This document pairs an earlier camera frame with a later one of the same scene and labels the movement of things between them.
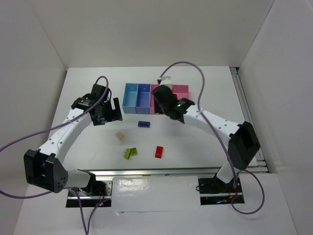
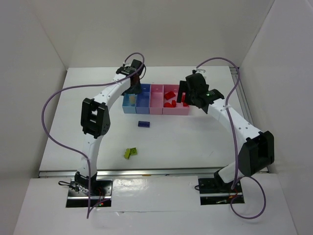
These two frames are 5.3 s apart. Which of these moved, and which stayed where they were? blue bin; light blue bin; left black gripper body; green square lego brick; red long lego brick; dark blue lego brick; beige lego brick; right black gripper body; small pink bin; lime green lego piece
Moved: red long lego brick; beige lego brick; right black gripper body; left black gripper body
Stayed: blue bin; dark blue lego brick; lime green lego piece; green square lego brick; light blue bin; small pink bin
